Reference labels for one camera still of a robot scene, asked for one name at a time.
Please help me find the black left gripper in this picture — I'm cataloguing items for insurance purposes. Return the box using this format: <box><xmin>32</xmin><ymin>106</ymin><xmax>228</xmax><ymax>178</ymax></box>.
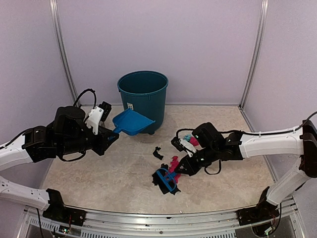
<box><xmin>59</xmin><ymin>123</ymin><xmax>118</xmax><ymax>156</ymax></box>

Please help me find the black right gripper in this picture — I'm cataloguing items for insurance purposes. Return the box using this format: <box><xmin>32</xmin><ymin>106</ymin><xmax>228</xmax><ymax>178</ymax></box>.
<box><xmin>175</xmin><ymin>144</ymin><xmax>219</xmax><ymax>177</ymax></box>

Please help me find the blue hand brush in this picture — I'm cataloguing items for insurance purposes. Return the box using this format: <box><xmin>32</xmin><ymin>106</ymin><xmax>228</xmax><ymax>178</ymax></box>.
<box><xmin>156</xmin><ymin>168</ymin><xmax>180</xmax><ymax>195</ymax></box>

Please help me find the blue plastic dustpan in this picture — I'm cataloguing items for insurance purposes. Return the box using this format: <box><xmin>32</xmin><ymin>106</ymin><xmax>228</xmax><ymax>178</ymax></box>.
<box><xmin>112</xmin><ymin>108</ymin><xmax>156</xmax><ymax>136</ymax></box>

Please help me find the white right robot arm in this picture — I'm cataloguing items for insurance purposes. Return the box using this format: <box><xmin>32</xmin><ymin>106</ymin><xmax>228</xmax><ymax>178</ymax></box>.
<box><xmin>171</xmin><ymin>119</ymin><xmax>317</xmax><ymax>220</ymax></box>

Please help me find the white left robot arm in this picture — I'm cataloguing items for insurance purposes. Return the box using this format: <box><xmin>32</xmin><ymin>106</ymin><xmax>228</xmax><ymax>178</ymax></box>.
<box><xmin>0</xmin><ymin>106</ymin><xmax>119</xmax><ymax>221</ymax></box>

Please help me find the black crumpled paper scrap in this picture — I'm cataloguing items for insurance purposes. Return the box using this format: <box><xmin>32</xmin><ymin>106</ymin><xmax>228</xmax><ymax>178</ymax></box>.
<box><xmin>152</xmin><ymin>164</ymin><xmax>168</xmax><ymax>193</ymax></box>

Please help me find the light blue paper scrap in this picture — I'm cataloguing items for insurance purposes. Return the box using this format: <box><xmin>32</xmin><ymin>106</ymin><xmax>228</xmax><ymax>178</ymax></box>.
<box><xmin>183</xmin><ymin>134</ymin><xmax>192</xmax><ymax>142</ymax></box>

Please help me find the long black paper strip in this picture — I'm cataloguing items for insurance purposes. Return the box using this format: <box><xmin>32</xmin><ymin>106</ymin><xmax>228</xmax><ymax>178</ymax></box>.
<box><xmin>153</xmin><ymin>146</ymin><xmax>164</xmax><ymax>161</ymax></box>

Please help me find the teal plastic waste bin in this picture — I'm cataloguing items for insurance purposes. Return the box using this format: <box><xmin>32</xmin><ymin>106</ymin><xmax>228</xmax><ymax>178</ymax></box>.
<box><xmin>117</xmin><ymin>70</ymin><xmax>168</xmax><ymax>135</ymax></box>

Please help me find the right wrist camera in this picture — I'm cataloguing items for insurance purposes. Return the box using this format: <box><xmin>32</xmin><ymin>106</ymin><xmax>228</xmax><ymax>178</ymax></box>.
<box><xmin>171</xmin><ymin>137</ymin><xmax>197</xmax><ymax>157</ymax></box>

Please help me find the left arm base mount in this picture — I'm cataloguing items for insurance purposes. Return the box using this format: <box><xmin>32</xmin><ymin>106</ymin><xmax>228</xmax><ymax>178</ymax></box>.
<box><xmin>43</xmin><ymin>188</ymin><xmax>87</xmax><ymax>227</ymax></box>

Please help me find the aluminium front rail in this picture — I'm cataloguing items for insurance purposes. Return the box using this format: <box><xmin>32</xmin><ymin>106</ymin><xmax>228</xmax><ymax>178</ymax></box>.
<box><xmin>16</xmin><ymin>197</ymin><xmax>304</xmax><ymax>238</ymax></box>

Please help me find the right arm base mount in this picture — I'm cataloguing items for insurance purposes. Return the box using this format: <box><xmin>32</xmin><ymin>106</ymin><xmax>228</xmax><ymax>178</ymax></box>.
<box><xmin>236</xmin><ymin>186</ymin><xmax>280</xmax><ymax>226</ymax></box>

